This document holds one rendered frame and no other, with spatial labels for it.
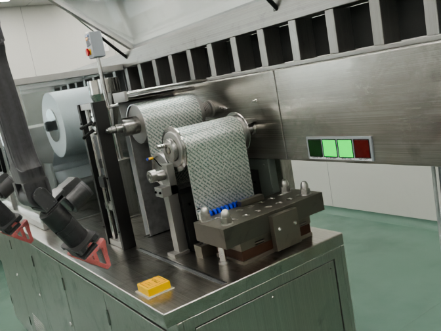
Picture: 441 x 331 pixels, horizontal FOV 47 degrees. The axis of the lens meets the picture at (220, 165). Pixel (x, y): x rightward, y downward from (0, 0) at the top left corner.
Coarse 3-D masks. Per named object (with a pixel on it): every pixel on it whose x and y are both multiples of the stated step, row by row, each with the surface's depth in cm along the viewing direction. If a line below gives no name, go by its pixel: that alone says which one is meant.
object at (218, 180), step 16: (208, 160) 162; (224, 160) 165; (240, 160) 169; (192, 176) 158; (208, 176) 162; (224, 176) 165; (240, 176) 169; (192, 192) 159; (208, 192) 162; (224, 192) 166; (240, 192) 169; (208, 208) 162
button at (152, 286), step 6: (156, 276) 145; (144, 282) 142; (150, 282) 141; (156, 282) 140; (162, 282) 139; (168, 282) 140; (138, 288) 142; (144, 288) 138; (150, 288) 137; (156, 288) 138; (162, 288) 139; (168, 288) 140; (144, 294) 139; (150, 294) 137
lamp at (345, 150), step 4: (340, 140) 146; (344, 140) 145; (348, 140) 144; (340, 144) 147; (344, 144) 145; (348, 144) 144; (340, 148) 147; (344, 148) 146; (348, 148) 144; (340, 152) 147; (344, 152) 146; (348, 152) 145; (340, 156) 148; (344, 156) 146; (348, 156) 145; (352, 156) 144
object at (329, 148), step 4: (324, 140) 151; (328, 140) 150; (332, 140) 149; (324, 144) 152; (328, 144) 150; (332, 144) 149; (324, 148) 152; (328, 148) 151; (332, 148) 150; (324, 152) 153; (328, 152) 151; (332, 152) 150; (336, 152) 149; (336, 156) 149
